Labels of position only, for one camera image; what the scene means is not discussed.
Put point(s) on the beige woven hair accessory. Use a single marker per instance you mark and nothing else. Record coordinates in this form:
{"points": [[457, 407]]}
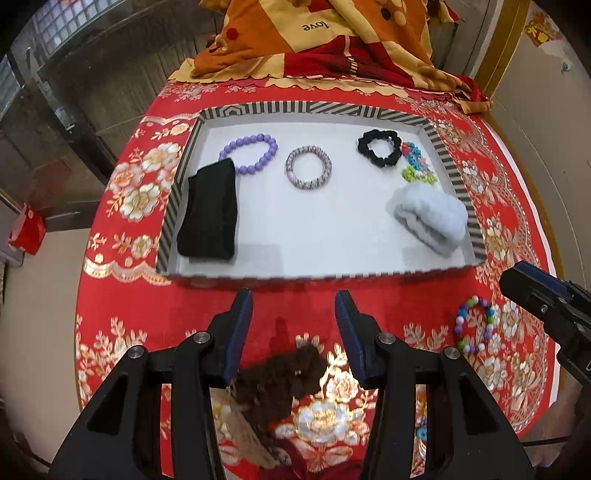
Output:
{"points": [[244, 434]]}

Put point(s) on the wooden door frame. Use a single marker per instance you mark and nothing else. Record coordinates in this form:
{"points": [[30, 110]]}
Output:
{"points": [[501, 41]]}

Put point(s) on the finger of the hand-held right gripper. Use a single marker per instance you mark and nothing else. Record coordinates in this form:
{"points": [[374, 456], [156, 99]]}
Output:
{"points": [[540, 281]]}

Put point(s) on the grey slatted panel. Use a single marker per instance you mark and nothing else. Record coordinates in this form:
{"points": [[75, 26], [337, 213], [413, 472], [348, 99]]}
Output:
{"points": [[445, 44]]}

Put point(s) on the white fluffy headband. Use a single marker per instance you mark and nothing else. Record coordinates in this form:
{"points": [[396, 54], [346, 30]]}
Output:
{"points": [[429, 217]]}

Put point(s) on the brown fluffy scrunchie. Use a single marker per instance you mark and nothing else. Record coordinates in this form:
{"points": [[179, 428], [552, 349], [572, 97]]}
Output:
{"points": [[277, 383]]}

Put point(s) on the dark glass cabinet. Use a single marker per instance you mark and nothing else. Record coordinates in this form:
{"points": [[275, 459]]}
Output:
{"points": [[92, 83]]}

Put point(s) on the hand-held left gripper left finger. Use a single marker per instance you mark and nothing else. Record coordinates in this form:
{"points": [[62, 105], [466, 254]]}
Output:
{"points": [[242, 323]]}

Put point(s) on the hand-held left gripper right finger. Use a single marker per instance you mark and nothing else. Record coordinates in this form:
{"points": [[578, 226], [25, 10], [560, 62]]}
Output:
{"points": [[348, 332]]}

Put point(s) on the striped rim white tray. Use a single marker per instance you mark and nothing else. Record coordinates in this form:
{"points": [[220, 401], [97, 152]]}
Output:
{"points": [[323, 221]]}

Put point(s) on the glass block window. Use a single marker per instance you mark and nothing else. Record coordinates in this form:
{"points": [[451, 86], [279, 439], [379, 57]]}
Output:
{"points": [[27, 50]]}

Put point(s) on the black knit headband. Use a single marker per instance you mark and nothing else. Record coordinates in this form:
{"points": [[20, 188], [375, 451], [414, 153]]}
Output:
{"points": [[207, 212]]}

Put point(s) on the red paper bag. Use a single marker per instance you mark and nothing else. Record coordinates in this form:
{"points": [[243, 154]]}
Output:
{"points": [[27, 230]]}

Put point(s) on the orange red floral blanket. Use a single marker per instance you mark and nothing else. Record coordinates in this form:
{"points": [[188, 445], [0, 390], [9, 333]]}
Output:
{"points": [[277, 37]]}

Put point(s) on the red gold floral tablecloth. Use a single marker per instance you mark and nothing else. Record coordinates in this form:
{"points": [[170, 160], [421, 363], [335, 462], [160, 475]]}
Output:
{"points": [[295, 295]]}

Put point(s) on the red wall decoration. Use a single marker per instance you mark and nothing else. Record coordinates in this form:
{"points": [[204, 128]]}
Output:
{"points": [[541, 28]]}

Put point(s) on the black scrunchie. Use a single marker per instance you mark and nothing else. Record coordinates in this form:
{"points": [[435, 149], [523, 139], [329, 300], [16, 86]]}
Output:
{"points": [[364, 150]]}

